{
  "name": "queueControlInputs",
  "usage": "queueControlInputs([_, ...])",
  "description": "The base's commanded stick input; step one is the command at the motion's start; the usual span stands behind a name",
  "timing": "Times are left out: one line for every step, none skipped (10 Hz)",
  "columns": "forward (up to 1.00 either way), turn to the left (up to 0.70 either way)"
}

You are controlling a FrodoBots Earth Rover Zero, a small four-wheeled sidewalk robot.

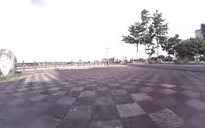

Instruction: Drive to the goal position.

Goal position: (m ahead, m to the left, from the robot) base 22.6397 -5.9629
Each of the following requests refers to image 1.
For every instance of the tall slender tree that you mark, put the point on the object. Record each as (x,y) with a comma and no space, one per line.
(157,30)
(137,35)

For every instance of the low railing fence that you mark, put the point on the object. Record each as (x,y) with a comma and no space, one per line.
(53,64)

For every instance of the dense green bushy trees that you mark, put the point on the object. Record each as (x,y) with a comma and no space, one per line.
(186,48)

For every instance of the lamp pole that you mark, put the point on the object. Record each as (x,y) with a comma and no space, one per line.
(107,55)

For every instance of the large pale boulder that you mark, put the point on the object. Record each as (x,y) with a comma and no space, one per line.
(5,62)

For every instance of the grass strip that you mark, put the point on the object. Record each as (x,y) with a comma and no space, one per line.
(0,77)

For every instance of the checkered dark paved plaza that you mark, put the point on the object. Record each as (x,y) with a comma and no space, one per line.
(103,100)

